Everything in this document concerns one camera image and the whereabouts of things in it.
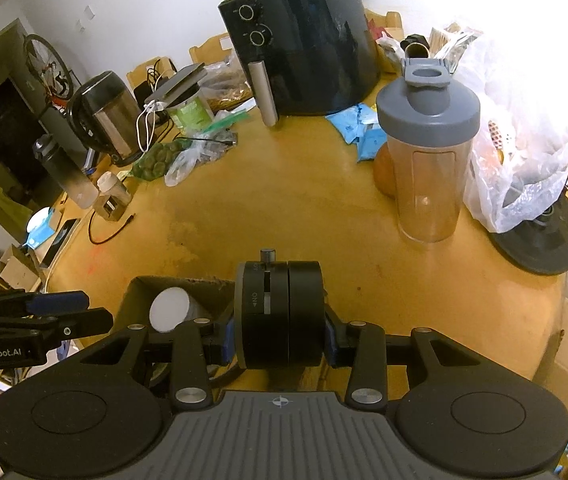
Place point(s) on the black air fryer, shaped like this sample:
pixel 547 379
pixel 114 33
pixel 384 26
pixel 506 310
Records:
pixel 309 45

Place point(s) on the black steel kettle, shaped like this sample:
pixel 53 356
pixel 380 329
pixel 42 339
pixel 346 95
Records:
pixel 106 115

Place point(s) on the black smartphone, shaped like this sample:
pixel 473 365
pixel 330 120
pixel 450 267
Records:
pixel 59 242

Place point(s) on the black round base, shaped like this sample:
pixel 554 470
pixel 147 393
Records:
pixel 543 250

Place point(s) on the green canister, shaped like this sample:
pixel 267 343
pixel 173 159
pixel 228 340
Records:
pixel 189 112

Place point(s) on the small cardboard box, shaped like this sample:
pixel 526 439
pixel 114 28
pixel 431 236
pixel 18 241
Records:
pixel 19 267

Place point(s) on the blue packet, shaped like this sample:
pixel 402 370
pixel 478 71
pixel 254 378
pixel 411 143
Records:
pixel 361 132

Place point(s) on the black gradient water bottle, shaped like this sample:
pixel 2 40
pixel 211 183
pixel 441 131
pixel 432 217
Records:
pixel 64 170

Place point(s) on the brown cardboard box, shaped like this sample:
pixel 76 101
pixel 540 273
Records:
pixel 134 310

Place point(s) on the orange fruit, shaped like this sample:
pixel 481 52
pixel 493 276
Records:
pixel 385 172

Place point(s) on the bag of green snacks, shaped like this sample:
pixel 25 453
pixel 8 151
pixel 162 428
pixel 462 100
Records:
pixel 156 160

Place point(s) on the brown block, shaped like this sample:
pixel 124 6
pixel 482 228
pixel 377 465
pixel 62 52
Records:
pixel 108 210

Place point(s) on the grey power bank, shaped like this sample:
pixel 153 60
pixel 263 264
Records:
pixel 176 85

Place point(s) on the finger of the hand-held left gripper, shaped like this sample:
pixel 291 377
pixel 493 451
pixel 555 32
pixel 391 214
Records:
pixel 56 301
pixel 84 321

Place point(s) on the clear shaker bottle grey lid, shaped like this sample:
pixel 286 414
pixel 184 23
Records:
pixel 426 160

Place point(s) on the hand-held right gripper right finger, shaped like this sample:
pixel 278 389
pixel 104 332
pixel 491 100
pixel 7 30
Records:
pixel 331 340

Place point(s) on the white plastic bag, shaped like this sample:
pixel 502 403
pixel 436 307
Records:
pixel 523 170

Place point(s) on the clear plastic bag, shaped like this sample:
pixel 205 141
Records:
pixel 199 152

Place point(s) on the spice jar white lid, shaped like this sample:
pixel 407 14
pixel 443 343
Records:
pixel 113 187

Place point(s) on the black cylindrical switch base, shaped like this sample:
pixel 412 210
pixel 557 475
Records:
pixel 279 310

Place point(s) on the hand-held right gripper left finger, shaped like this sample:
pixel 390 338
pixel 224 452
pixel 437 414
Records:
pixel 227 342

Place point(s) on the bicycle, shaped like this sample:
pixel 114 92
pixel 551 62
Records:
pixel 46 67

